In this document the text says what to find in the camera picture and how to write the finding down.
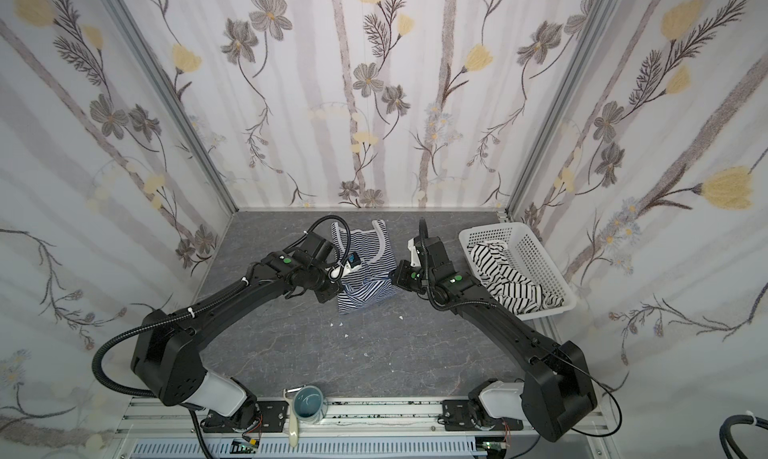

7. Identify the blue white striped tank top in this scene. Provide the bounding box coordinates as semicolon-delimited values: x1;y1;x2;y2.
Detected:
337;219;397;314

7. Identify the black white striped tank top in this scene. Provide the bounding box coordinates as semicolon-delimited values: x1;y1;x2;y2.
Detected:
470;240;563;315

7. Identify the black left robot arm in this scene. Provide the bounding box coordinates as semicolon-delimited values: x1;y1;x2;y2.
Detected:
131;233;334;417

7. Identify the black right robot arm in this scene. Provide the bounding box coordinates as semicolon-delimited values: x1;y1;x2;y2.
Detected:
389;237;598;442

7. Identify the white plastic laundry basket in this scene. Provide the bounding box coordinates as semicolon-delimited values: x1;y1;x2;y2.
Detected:
459;223;578;321

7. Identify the teal mug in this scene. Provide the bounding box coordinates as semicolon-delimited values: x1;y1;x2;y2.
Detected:
292;385;328;424

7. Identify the cream vegetable peeler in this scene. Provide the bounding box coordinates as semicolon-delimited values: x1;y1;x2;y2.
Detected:
283;386;303;449

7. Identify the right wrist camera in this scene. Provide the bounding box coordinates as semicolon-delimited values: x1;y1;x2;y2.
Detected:
407;238;421;268

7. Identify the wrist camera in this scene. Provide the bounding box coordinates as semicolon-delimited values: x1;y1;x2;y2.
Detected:
407;238;421;268
328;252;363;281

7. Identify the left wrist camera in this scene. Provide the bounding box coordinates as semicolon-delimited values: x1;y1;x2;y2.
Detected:
328;252;363;281

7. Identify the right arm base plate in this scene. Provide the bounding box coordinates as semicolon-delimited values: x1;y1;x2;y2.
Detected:
437;399;524;432

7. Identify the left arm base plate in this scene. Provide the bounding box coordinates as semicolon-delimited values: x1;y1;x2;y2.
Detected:
200;400;288;434

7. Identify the aluminium frame rail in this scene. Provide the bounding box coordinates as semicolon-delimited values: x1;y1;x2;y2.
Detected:
113;395;613;442

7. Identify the white vented cable duct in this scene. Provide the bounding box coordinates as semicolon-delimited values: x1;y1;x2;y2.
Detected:
123;437;487;458

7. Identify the black corrugated cable conduit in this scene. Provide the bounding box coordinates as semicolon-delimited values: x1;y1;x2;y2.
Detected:
91;290;253;459

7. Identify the black hose at corner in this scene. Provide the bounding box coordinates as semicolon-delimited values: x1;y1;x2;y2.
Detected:
718;413;768;459

